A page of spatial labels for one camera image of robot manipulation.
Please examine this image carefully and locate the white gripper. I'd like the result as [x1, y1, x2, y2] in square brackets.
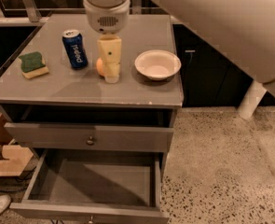
[83, 0, 130, 84]

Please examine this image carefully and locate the orange fruit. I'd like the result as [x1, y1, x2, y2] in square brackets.
[96, 58, 104, 77]

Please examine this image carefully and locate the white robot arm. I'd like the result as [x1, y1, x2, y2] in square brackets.
[83, 0, 275, 119]

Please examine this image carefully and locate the grey drawer cabinet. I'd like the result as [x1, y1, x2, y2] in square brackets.
[0, 13, 185, 224]

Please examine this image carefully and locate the closed top drawer front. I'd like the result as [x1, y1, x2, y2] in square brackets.
[5, 122, 173, 152]

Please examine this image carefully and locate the open grey middle drawer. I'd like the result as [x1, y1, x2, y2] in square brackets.
[10, 149, 169, 224]

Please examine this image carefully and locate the blue pepsi can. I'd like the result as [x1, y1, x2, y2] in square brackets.
[62, 29, 88, 69]

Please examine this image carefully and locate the white paper bowl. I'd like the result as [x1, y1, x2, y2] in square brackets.
[134, 49, 181, 81]

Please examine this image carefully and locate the green yellow sponge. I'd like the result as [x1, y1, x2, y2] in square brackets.
[19, 51, 48, 79]

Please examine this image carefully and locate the dark lower cabinet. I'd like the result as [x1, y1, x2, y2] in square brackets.
[172, 22, 275, 108]

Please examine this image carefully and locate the light wooden board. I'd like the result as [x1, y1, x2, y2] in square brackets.
[0, 113, 34, 176]

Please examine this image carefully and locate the metal window frame rail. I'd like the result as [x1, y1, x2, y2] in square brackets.
[0, 0, 172, 29]

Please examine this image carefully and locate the black floor cable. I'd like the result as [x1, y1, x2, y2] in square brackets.
[0, 166, 37, 194]

